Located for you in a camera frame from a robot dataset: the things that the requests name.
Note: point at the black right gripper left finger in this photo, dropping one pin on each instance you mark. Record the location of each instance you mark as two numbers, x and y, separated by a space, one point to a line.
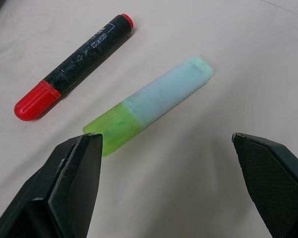
72 188

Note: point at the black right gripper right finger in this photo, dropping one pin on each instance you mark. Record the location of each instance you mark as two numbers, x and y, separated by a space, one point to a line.
270 178

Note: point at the green highlighter pen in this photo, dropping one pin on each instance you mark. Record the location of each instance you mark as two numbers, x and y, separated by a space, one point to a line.
149 104

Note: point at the black marker with red cap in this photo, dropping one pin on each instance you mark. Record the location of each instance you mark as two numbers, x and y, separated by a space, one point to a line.
77 64

